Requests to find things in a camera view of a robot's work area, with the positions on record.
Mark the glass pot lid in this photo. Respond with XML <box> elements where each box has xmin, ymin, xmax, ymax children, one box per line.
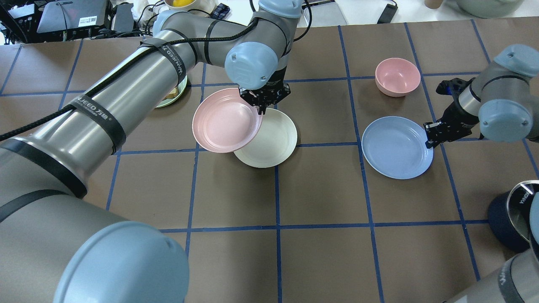
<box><xmin>506</xmin><ymin>180</ymin><xmax>539</xmax><ymax>243</ymax></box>

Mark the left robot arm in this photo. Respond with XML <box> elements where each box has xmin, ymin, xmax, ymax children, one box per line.
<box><xmin>1</xmin><ymin>0</ymin><xmax>303</xmax><ymax>303</ymax></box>

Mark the pink bowl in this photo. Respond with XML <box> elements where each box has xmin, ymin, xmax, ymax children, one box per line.
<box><xmin>375</xmin><ymin>58</ymin><xmax>421</xmax><ymax>97</ymax></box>

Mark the pink plate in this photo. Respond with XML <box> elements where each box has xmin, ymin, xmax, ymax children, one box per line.
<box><xmin>191</xmin><ymin>88</ymin><xmax>263</xmax><ymax>153</ymax></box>

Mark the green plate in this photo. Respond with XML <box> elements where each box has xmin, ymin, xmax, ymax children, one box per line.
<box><xmin>155</xmin><ymin>75</ymin><xmax>188</xmax><ymax>109</ymax></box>

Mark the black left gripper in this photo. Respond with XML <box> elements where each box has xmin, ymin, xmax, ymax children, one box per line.
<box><xmin>239</xmin><ymin>67</ymin><xmax>291</xmax><ymax>116</ymax></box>

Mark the white bowl with fruit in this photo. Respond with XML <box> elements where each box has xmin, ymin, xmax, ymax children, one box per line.
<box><xmin>164</xmin><ymin>0</ymin><xmax>200</xmax><ymax>11</ymax></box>

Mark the black power adapter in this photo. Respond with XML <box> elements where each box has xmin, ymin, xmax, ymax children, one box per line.
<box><xmin>377</xmin><ymin>4</ymin><xmax>398</xmax><ymax>24</ymax></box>

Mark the dark blue saucepan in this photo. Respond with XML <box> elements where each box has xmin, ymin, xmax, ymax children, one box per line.
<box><xmin>487</xmin><ymin>190</ymin><xmax>531</xmax><ymax>253</ymax></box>

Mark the blue plate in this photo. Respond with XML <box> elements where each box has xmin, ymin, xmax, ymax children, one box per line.
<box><xmin>361</xmin><ymin>116</ymin><xmax>434</xmax><ymax>180</ymax></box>

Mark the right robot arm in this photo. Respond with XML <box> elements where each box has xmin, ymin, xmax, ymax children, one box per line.
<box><xmin>423</xmin><ymin>44</ymin><xmax>538</xmax><ymax>303</ymax></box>

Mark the white plate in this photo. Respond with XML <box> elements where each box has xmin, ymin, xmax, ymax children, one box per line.
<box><xmin>233</xmin><ymin>109</ymin><xmax>298</xmax><ymax>168</ymax></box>

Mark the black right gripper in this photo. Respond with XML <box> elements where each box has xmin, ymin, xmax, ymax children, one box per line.
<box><xmin>424</xmin><ymin>77</ymin><xmax>479</xmax><ymax>149</ymax></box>

